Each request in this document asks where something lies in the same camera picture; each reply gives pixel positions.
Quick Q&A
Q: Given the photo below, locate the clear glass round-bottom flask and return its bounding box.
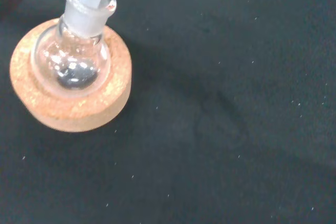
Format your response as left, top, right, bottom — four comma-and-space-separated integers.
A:
30, 0, 118, 96

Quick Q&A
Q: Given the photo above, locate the black bench cloth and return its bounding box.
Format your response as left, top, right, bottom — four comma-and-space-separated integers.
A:
0, 0, 336, 224

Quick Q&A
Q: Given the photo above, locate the brown cork ring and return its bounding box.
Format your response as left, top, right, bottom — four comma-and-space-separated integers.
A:
9, 18, 133, 133

